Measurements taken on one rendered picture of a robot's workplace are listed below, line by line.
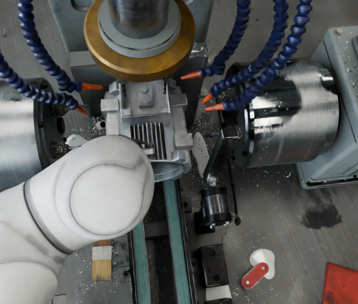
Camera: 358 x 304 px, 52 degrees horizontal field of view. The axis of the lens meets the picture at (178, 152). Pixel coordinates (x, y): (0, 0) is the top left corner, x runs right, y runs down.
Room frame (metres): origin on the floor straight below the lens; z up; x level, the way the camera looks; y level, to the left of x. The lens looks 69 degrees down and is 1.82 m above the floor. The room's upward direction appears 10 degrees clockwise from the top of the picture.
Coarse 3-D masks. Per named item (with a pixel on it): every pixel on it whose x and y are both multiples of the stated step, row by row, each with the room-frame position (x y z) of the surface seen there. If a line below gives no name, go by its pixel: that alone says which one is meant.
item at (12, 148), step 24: (0, 96) 0.31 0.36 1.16; (24, 96) 0.32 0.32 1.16; (0, 120) 0.26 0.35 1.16; (24, 120) 0.27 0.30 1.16; (48, 120) 0.30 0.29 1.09; (0, 144) 0.21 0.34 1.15; (24, 144) 0.22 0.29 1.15; (48, 144) 0.25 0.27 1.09; (0, 168) 0.18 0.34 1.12; (24, 168) 0.19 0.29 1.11; (0, 192) 0.14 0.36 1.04
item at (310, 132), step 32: (288, 64) 0.51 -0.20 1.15; (320, 64) 0.54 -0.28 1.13; (224, 96) 0.45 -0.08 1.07; (288, 96) 0.42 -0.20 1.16; (320, 96) 0.43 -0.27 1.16; (256, 128) 0.34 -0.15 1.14; (288, 128) 0.36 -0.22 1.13; (320, 128) 0.37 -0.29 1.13; (256, 160) 0.30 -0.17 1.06; (288, 160) 0.33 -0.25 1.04
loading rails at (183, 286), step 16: (176, 192) 0.25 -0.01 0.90; (176, 208) 0.20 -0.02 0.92; (144, 224) 0.16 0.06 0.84; (160, 224) 0.17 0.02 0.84; (176, 224) 0.16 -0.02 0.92; (128, 240) 0.10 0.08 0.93; (144, 240) 0.11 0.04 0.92; (176, 240) 0.12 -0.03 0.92; (144, 256) 0.08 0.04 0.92; (176, 256) 0.09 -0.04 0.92; (128, 272) 0.03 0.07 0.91; (144, 272) 0.04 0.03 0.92; (176, 272) 0.05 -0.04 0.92; (192, 272) 0.06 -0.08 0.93; (144, 288) 0.01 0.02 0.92; (176, 288) 0.02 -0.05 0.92; (192, 288) 0.02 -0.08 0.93
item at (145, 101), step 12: (120, 84) 0.39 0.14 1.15; (132, 84) 0.41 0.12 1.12; (144, 84) 0.42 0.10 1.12; (156, 84) 0.42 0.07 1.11; (120, 96) 0.36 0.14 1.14; (132, 96) 0.38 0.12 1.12; (144, 96) 0.38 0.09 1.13; (156, 96) 0.39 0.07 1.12; (168, 96) 0.40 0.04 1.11; (132, 108) 0.35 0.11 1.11; (144, 108) 0.36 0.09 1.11; (156, 108) 0.36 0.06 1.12; (168, 108) 0.35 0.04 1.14; (132, 120) 0.32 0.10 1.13; (144, 120) 0.33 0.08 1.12; (156, 120) 0.33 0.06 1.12; (168, 120) 0.34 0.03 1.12
